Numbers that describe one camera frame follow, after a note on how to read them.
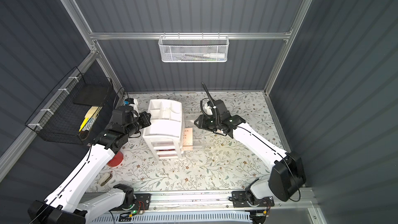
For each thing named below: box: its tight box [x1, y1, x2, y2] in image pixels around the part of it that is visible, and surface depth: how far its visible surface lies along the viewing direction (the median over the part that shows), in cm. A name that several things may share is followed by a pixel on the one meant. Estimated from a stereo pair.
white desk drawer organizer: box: [142, 99, 183, 161], surface depth 80 cm
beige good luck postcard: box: [181, 127, 193, 151], surface depth 88 cm
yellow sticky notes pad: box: [84, 106, 99, 119], surface depth 77 cm
